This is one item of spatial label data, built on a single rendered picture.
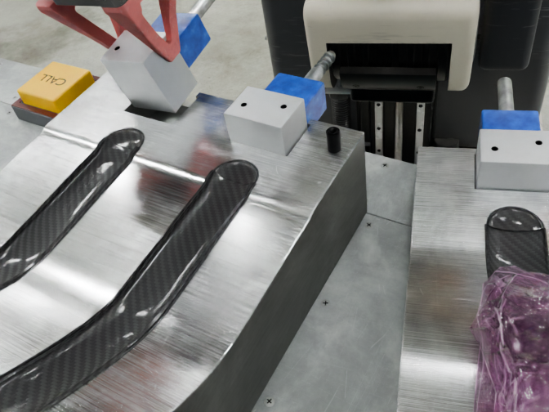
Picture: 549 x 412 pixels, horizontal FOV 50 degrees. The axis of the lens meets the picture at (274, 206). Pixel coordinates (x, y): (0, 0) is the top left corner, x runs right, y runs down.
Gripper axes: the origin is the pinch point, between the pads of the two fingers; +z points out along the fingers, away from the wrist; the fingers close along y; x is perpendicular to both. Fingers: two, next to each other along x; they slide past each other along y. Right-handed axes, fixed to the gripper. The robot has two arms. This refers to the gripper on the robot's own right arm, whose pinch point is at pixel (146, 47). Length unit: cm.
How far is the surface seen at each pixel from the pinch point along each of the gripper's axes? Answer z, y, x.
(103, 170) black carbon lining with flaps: 4.2, -0.2, -9.7
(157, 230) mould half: 4.4, 8.2, -13.2
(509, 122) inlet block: 11.9, 25.9, 7.3
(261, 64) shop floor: 101, -89, 100
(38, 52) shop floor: 85, -182, 80
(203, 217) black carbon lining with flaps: 5.4, 10.2, -10.7
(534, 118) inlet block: 12.3, 27.5, 8.4
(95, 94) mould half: 3.6, -6.8, -2.7
